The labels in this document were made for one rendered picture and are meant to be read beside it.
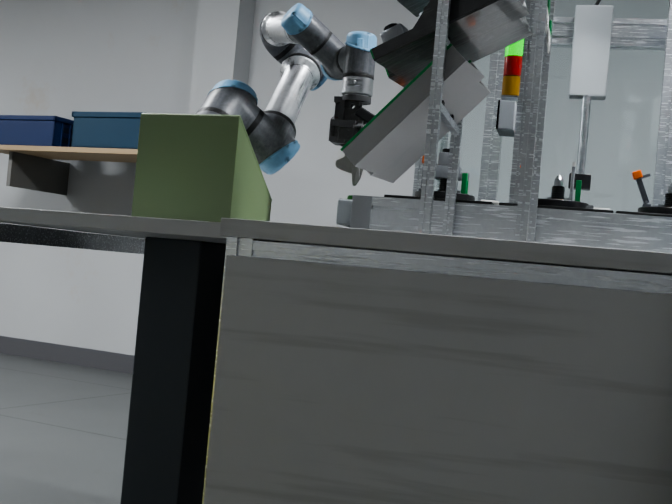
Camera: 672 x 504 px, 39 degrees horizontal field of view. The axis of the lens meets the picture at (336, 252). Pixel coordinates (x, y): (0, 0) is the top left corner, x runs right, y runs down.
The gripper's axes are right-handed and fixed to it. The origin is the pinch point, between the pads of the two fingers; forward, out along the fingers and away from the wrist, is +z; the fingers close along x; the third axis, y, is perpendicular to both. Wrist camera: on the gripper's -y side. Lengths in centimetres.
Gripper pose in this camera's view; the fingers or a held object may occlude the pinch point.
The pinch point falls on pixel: (357, 180)
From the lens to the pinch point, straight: 230.2
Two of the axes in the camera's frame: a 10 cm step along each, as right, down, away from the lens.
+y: -9.7, -0.8, 2.4
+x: -2.4, -0.4, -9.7
